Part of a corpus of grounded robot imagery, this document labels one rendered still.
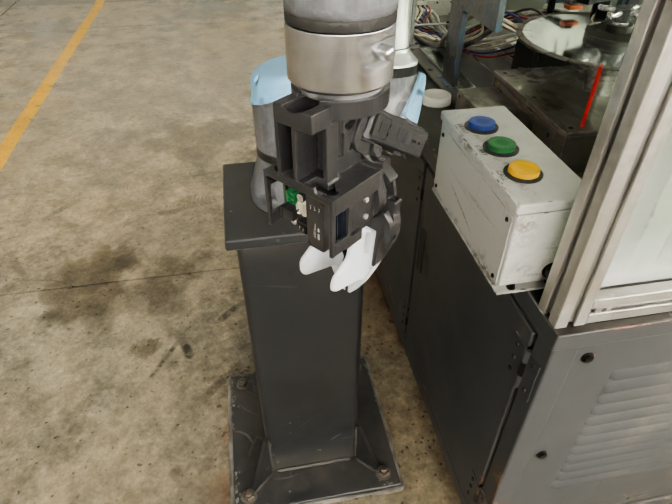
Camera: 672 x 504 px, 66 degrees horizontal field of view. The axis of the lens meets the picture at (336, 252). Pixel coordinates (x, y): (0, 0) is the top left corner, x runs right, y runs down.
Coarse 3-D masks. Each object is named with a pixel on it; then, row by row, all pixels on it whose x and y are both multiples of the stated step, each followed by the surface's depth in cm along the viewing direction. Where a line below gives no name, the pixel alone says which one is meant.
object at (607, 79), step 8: (592, 72) 99; (608, 72) 98; (616, 72) 98; (584, 80) 102; (592, 80) 100; (600, 80) 99; (608, 80) 98; (584, 88) 102; (600, 88) 100; (608, 88) 99
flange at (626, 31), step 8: (600, 24) 100; (608, 24) 95; (632, 24) 94; (584, 32) 97; (592, 32) 96; (600, 32) 95; (608, 32) 95; (616, 32) 94; (624, 32) 94; (592, 40) 95; (600, 40) 93; (608, 40) 92; (616, 40) 92; (624, 40) 92
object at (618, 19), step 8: (600, 8) 96; (608, 8) 95; (616, 8) 93; (624, 8) 92; (632, 8) 92; (608, 16) 91; (616, 16) 92; (624, 16) 93; (632, 16) 92; (616, 24) 94; (624, 24) 94
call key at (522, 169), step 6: (516, 162) 69; (522, 162) 69; (528, 162) 69; (510, 168) 68; (516, 168) 68; (522, 168) 68; (528, 168) 68; (534, 168) 68; (510, 174) 68; (516, 174) 67; (522, 174) 67; (528, 174) 67; (534, 174) 67
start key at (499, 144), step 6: (492, 138) 74; (498, 138) 74; (504, 138) 74; (492, 144) 73; (498, 144) 73; (504, 144) 73; (510, 144) 73; (492, 150) 73; (498, 150) 72; (504, 150) 72; (510, 150) 72
